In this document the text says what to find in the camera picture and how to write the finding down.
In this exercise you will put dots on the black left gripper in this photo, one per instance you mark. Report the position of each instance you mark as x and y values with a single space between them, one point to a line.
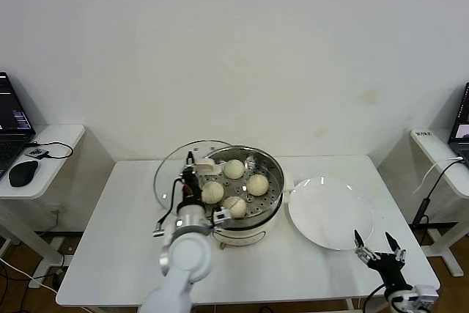
191 188

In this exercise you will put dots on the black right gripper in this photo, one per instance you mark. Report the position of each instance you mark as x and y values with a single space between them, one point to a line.
390 270

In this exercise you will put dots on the white steamed baozi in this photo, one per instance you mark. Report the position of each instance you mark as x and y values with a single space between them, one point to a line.
234 169
236 207
213 193
258 185

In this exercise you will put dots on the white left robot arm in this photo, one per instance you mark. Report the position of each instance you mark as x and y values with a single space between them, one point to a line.
187 254

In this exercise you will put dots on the steel perforated steamer basket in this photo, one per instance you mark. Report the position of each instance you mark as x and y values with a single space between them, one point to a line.
273 177

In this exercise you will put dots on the white round plate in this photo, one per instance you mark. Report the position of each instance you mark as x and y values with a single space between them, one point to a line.
329 214

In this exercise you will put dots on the small printed table label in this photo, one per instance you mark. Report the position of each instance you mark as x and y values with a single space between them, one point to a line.
422 134

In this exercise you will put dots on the white side table with mouse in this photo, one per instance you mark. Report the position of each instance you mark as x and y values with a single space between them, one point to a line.
62 140

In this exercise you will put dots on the black laptop with video screen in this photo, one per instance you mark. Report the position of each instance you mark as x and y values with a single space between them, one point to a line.
463 122

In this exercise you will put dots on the black computer mouse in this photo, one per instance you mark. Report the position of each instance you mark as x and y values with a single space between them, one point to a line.
22 174

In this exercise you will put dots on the black laptop with code screen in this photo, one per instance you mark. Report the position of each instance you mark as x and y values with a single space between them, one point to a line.
11 118

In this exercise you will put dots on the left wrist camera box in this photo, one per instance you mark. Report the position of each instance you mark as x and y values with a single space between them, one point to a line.
221 214

